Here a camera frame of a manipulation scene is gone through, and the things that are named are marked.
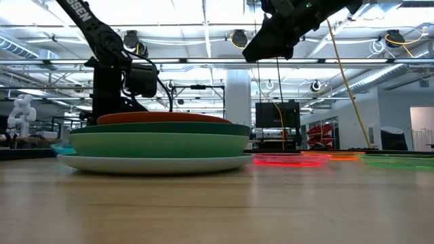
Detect large pale mint plate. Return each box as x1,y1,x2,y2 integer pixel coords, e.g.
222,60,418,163
56,152,255,176

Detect white building pillar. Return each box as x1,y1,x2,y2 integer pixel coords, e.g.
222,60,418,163
225,69,252,136

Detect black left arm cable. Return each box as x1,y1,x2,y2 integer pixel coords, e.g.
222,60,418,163
121,49,174,113

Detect yellow hanging cable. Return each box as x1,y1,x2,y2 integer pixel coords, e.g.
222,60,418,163
325,18,371,149

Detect orange transparent plate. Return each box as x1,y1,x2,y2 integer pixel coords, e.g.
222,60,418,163
300,150,366,161

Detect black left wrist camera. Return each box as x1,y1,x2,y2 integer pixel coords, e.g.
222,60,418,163
124,63,159,98

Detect black round bin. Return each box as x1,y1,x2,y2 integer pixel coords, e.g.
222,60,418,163
380,126,409,151

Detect red storage bins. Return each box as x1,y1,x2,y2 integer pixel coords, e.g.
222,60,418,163
307,123,334,150

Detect light green plastic plate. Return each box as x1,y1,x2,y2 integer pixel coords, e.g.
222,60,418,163
69,131,250,159

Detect dark green plastic plate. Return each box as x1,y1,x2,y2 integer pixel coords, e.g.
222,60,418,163
70,121,251,137

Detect red transparent plate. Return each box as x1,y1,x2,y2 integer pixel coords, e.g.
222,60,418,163
252,153,332,167

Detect cyan transparent plate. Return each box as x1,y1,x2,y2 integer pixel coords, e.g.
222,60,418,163
50,142,76,156

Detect black monitor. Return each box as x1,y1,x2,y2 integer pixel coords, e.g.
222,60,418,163
255,101,301,129

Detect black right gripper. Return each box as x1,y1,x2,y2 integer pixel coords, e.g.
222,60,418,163
242,0,340,63

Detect black aluminium table frame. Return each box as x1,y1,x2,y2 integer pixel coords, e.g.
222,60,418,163
0,147,434,161

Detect green transparent plate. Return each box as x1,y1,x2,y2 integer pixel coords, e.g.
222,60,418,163
357,154,434,171

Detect orange plastic plate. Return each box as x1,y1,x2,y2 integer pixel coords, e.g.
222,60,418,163
96,111,232,125

